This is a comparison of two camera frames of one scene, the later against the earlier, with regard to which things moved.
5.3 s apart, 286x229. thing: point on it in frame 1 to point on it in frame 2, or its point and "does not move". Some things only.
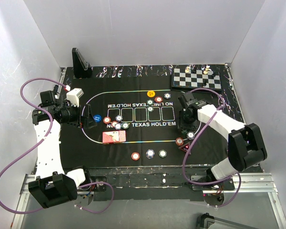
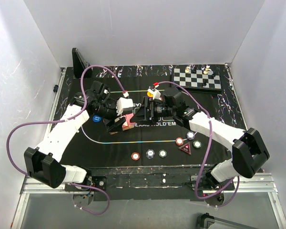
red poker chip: x=179 y=141 does not move
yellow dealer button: x=151 y=93 does not move
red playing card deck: x=115 y=136 to x=127 y=124
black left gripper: x=86 y=121 to x=111 y=125
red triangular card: x=185 y=147 does not move
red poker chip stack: x=135 y=156 does not move
